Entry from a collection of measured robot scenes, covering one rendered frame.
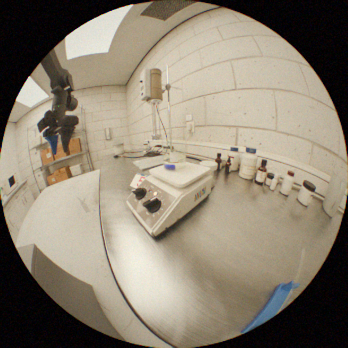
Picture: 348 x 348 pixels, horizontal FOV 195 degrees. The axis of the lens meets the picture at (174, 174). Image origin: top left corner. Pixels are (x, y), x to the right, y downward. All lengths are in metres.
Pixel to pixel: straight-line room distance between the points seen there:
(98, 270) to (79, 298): 0.08
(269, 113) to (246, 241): 0.56
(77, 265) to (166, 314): 0.17
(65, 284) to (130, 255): 0.12
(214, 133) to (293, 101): 0.52
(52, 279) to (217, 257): 0.22
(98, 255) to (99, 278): 0.05
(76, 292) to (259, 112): 0.78
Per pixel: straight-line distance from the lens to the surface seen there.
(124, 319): 0.20
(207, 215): 0.25
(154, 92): 0.66
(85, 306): 0.18
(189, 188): 0.21
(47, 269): 0.15
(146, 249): 0.20
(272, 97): 0.65
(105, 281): 0.21
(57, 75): 0.44
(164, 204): 0.19
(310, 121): 0.67
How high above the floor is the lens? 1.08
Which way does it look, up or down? 23 degrees down
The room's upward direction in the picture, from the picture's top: 3 degrees counter-clockwise
